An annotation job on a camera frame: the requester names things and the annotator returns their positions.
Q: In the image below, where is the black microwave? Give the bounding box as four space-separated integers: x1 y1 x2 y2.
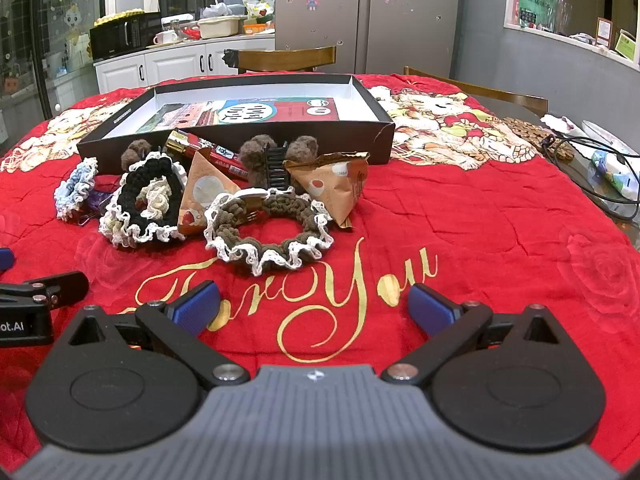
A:
90 12 162 60

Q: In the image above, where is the tissue pack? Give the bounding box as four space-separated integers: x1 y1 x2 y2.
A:
590 150 636 201

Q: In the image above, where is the black shallow cardboard box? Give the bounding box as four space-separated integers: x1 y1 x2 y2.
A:
76 74 396 166

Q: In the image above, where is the red snack stick packet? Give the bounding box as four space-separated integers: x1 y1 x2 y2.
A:
165 130 247 179

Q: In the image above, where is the green card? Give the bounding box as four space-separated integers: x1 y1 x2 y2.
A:
614 30 638 61

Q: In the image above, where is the brown pom-pom hair claw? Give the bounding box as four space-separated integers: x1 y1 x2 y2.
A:
121 140 168 173
239 135 321 193

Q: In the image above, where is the white plate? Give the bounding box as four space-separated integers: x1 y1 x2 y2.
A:
580 120 640 156

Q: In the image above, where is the printed snack bag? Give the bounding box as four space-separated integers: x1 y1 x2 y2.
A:
242 0 275 23

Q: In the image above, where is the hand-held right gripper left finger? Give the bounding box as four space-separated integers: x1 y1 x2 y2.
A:
67 280 251 388

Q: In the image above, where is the white crumpled paper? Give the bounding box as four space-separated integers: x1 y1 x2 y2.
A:
540 112 581 133

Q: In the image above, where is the yellow fringed cover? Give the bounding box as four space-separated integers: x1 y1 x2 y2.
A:
95 9 143 25

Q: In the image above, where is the glass vase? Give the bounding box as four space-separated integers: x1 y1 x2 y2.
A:
552 0 573 33

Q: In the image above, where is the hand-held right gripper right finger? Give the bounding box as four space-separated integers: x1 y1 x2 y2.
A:
381 282 563 388

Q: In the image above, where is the white kitchen cabinet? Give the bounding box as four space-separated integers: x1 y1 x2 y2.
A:
94 35 276 95

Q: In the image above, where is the woven bead trivet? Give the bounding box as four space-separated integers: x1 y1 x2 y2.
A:
502 116 573 163

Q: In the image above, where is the cartoon window sticker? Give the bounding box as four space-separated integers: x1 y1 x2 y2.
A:
65 2 86 36

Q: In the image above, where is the black cable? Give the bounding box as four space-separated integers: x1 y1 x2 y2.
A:
540 132 640 221

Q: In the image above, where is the blue crochet scrunchie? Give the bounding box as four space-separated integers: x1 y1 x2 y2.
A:
53 157 99 221

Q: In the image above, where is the white hair clip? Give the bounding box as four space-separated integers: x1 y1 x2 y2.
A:
232 187 268 206

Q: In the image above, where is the illustrated book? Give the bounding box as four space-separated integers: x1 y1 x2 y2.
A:
135 97 343 133

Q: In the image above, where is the grey refrigerator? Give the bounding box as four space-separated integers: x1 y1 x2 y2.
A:
275 0 461 81

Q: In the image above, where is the brown scrunchie with white lace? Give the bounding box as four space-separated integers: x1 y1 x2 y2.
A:
202 187 335 277

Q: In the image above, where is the red printed blanket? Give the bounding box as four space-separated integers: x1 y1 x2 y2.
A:
0 74 640 471

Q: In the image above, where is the wooden chair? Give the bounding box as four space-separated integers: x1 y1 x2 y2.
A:
223 46 337 75
403 66 549 118

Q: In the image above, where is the cream plastic basin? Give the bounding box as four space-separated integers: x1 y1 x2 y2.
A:
197 16 244 38

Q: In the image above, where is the black scrunchie with cream lace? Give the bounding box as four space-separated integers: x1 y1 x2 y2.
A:
98 152 188 250

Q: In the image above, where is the cream crochet scrunchie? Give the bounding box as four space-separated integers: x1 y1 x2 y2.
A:
135 180 173 222

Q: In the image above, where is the orange triangular snack packet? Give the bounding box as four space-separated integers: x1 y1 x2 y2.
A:
177 150 243 236
283 152 371 231

